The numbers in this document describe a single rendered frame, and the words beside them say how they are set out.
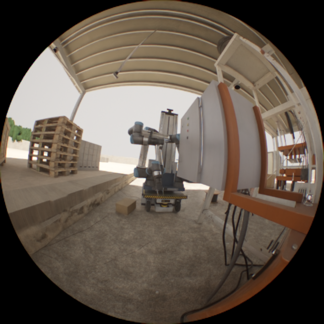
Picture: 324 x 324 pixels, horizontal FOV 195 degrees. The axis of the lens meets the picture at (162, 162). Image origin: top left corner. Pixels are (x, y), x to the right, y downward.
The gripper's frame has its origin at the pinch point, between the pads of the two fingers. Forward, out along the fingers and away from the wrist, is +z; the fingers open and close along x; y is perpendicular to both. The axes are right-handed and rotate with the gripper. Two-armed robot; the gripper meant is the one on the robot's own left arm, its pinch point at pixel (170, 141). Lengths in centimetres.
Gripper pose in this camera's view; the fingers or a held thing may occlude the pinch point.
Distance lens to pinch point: 90.5
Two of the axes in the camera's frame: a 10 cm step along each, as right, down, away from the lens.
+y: -1.0, 9.9, -0.5
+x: 1.4, -0.3, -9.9
